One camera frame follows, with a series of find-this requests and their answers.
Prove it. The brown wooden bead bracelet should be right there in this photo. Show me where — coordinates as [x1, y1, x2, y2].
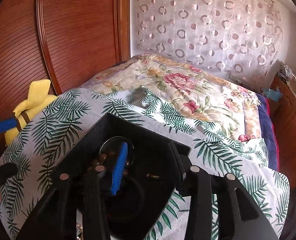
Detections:
[91, 147, 131, 176]

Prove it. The black jewelry box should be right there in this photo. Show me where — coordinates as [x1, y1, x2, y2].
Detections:
[53, 114, 185, 239]

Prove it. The palm leaf print cloth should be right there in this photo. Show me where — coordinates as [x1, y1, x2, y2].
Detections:
[0, 88, 290, 239]

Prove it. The yellow plush toy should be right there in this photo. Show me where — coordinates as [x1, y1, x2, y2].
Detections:
[4, 79, 57, 146]

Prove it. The floral quilt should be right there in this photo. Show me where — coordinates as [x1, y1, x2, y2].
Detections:
[81, 54, 262, 140]

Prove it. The blue blanket with red trim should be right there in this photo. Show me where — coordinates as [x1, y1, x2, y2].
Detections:
[256, 94, 279, 171]

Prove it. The blue paper item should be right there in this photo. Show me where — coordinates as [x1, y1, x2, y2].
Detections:
[262, 88, 282, 102]

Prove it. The red-brown wooden wardrobe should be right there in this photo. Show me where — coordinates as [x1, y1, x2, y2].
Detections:
[0, 0, 130, 120]

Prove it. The wooden side cabinet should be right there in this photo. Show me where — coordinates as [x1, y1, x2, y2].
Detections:
[270, 75, 296, 189]

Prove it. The sheer circle pattern curtain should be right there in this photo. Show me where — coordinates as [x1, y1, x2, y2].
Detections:
[136, 0, 283, 75]

